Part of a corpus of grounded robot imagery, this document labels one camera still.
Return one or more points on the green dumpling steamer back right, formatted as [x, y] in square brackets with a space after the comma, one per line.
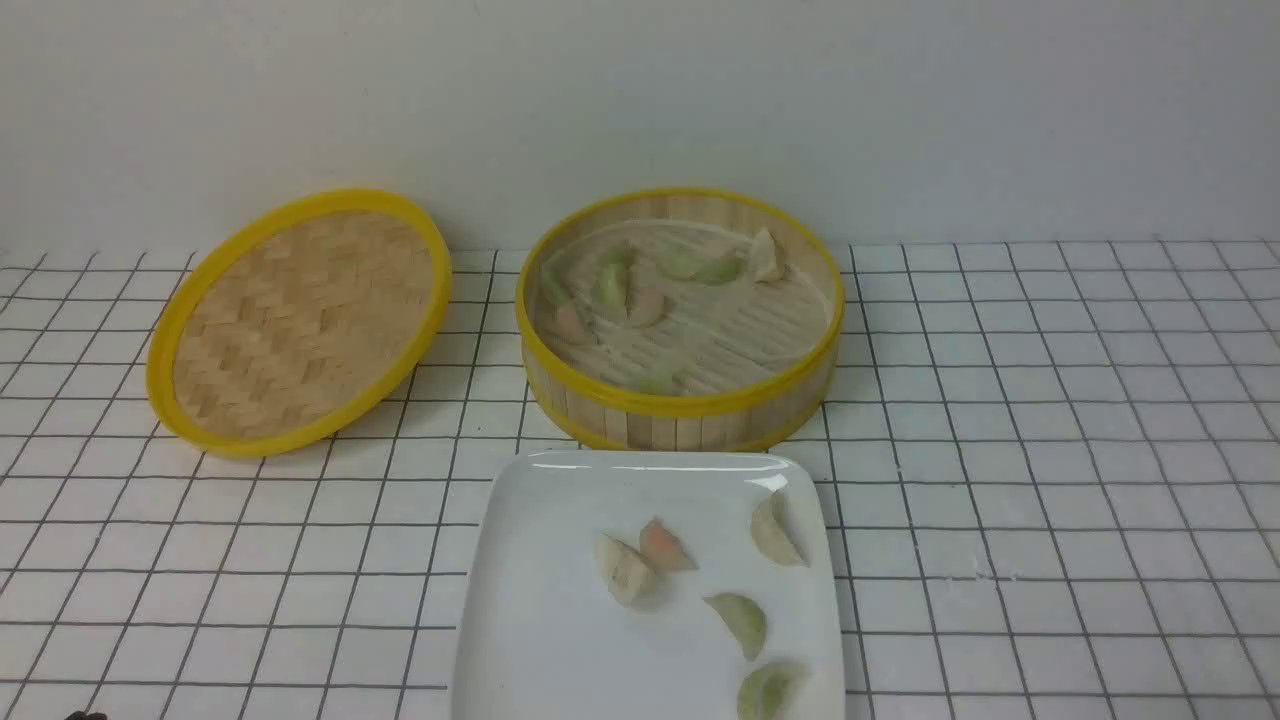
[723, 269]

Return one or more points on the white dumpling on plate left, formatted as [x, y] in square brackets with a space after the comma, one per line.
[627, 575]

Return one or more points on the green dumpling on plate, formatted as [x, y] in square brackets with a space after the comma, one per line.
[764, 692]
[744, 619]

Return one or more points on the yellow rimmed bamboo steamer lid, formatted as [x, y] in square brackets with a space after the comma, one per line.
[300, 323]

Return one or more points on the white dumpling on plate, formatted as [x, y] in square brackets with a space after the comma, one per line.
[769, 533]
[627, 575]

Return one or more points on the pink dumpling on plate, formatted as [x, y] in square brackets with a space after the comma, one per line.
[663, 550]

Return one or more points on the white square plate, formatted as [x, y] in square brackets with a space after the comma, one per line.
[542, 638]

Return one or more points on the yellow rimmed bamboo steamer basket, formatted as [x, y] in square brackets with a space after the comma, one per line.
[753, 361]

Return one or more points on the green dumpling on plate bottom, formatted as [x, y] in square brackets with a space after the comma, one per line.
[764, 692]

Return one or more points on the green dumpling steamer centre left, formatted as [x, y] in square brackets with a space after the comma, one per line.
[610, 290]

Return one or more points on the white dumpling in steamer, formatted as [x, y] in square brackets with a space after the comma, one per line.
[765, 258]

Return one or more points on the white dumpling on plate right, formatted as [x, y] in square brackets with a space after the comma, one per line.
[769, 533]

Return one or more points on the green dumpling on plate middle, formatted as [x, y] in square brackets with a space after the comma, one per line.
[744, 619]

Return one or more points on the green dumpling steamer front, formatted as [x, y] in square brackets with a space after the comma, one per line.
[657, 383]

